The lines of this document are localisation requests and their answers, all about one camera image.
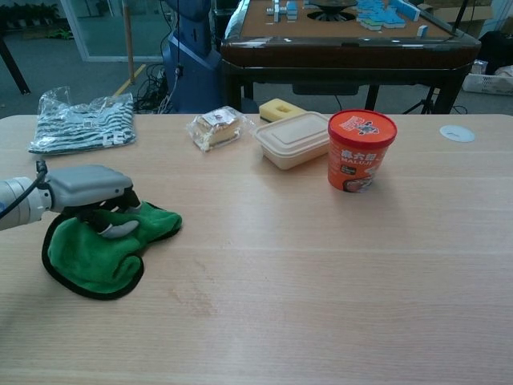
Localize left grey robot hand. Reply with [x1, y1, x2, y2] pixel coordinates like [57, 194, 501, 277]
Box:
[36, 159, 144, 241]

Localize green microfibre cloth black trim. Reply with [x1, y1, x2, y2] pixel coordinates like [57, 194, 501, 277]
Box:
[42, 200, 184, 301]

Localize striped garment in plastic bag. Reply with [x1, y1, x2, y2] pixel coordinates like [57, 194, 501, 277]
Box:
[27, 86, 139, 156]

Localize black slanted table leg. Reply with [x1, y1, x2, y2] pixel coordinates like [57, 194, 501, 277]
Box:
[0, 34, 31, 96]

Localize wrapped cake slice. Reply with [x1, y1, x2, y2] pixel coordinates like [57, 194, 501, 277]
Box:
[184, 105, 257, 153]

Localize wooden pole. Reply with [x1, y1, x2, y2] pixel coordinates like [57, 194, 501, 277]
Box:
[122, 0, 136, 84]

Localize blue machine base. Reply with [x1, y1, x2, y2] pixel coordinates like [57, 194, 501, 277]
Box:
[161, 0, 225, 114]

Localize yellow sponge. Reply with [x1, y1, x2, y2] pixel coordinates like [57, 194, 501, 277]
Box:
[258, 98, 306, 123]

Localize beige lidded food container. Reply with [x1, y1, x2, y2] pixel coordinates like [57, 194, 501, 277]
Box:
[254, 111, 332, 172]

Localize upright blue mahjong tiles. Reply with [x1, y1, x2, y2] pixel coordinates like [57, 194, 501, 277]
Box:
[265, 0, 298, 21]

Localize orange instant noodle cup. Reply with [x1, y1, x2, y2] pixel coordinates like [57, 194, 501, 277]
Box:
[327, 109, 398, 194]

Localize dark wooden mahjong table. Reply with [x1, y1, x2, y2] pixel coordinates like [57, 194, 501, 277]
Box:
[220, 0, 482, 116]

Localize black mahjong table centre dome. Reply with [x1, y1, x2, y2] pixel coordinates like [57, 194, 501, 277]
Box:
[306, 0, 358, 21]

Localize pile of blue mahjong tiles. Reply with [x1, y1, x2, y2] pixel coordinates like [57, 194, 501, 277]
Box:
[355, 0, 421, 32]

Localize black tripod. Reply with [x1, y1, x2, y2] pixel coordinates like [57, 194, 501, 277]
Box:
[402, 86, 440, 116]

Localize white plastic basket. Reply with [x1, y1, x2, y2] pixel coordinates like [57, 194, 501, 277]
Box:
[463, 71, 513, 96]

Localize cardboard box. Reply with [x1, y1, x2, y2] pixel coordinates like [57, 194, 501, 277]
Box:
[424, 0, 496, 39]

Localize black bag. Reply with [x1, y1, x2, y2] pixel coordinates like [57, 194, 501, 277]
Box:
[479, 30, 513, 75]

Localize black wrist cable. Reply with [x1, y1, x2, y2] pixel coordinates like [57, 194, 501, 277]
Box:
[0, 172, 47, 221]

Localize tangle of floor cables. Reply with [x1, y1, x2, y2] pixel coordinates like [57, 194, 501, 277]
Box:
[134, 62, 176, 114]

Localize glass door with white frame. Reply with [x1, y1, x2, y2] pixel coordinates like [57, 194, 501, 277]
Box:
[59, 0, 177, 63]

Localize grey round cable grommet cap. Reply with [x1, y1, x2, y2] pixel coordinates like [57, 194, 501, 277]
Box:
[439, 124, 476, 143]

